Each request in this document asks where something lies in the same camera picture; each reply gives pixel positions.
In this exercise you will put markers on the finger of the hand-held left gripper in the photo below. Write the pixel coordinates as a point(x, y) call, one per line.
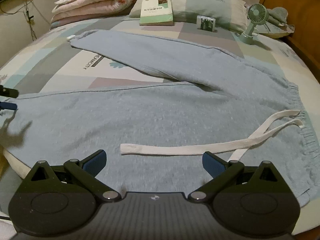
point(10, 92)
point(8, 106)

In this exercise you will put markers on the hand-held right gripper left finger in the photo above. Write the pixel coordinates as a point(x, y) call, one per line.
point(95, 161)

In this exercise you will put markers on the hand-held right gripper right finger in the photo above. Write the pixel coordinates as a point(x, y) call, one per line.
point(212, 163)

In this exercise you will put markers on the grey sweatpants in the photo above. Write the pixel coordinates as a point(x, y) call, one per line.
point(150, 117)

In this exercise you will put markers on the bed with patchwork sheet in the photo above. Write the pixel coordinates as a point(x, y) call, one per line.
point(62, 62)

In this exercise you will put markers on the small white case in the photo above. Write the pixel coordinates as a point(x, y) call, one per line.
point(71, 37)

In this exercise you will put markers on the pink folded quilt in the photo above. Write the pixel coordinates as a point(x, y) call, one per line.
point(100, 0)

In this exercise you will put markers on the small printed box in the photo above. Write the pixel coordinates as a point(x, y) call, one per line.
point(205, 23)

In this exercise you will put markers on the flat patchwork pillow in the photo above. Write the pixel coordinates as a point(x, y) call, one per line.
point(280, 31)

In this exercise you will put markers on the green handheld fan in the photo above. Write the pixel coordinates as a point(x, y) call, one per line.
point(257, 13)

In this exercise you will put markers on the grey-green cloth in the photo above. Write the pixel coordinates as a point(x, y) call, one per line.
point(277, 16)

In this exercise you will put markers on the green and white book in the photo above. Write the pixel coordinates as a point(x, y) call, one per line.
point(156, 7)

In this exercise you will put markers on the wooden headboard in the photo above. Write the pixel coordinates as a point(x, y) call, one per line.
point(295, 2)

